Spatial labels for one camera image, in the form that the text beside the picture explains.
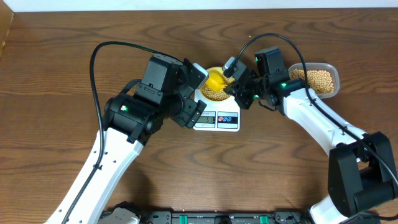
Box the yellow measuring scoop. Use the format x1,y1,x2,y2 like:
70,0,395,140
208,70,228,91

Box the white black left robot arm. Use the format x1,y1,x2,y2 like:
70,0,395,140
47,54,209,223

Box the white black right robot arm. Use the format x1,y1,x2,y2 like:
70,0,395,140
223,47,397,223

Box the soybeans in yellow bowl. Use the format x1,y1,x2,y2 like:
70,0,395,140
200,78,230,101

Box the yellow plastic bowl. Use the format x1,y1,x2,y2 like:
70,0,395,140
200,67,234,101

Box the white digital kitchen scale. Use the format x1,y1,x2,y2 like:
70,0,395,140
193,89,241,132

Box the soybeans pile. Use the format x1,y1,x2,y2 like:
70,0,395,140
290,69,335,94

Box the clear plastic container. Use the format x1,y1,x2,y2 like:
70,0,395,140
306,62,340,98

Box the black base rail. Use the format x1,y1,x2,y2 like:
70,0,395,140
98,202,313,224

